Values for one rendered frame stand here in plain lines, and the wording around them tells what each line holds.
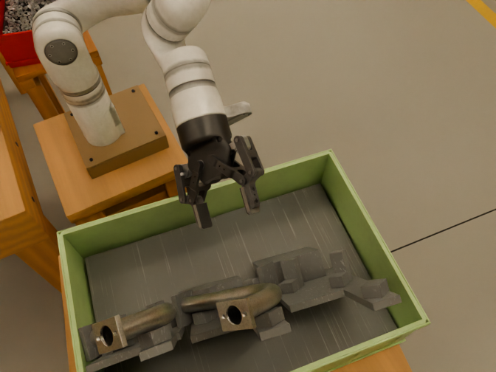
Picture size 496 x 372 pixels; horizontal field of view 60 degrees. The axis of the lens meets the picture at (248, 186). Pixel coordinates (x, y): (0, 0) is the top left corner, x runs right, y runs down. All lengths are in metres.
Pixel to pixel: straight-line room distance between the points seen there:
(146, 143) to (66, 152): 0.22
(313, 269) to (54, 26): 0.68
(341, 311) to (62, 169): 0.75
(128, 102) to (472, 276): 1.56
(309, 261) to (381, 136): 1.50
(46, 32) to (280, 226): 0.62
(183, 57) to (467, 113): 2.12
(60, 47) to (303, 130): 1.56
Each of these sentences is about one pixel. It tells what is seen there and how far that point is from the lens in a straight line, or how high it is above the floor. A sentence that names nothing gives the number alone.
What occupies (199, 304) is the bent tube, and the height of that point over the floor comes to 0.98.
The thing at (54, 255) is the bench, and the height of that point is 0.66.
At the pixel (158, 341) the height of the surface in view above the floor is 1.14.
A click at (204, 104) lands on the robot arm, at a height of 1.31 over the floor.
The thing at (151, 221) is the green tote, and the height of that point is 0.90.
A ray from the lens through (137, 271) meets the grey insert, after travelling 1.00.
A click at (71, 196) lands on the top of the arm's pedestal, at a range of 1.13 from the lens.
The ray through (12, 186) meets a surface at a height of 0.90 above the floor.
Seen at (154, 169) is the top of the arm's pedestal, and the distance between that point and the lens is 1.11.
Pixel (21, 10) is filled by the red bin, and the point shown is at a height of 0.88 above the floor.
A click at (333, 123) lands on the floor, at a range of 2.33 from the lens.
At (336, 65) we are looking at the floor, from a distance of 2.63.
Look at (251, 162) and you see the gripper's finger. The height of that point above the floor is 1.29.
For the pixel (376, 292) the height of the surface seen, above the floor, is 1.12.
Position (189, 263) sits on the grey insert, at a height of 0.85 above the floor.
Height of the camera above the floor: 1.76
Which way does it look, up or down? 59 degrees down
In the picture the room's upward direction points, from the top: straight up
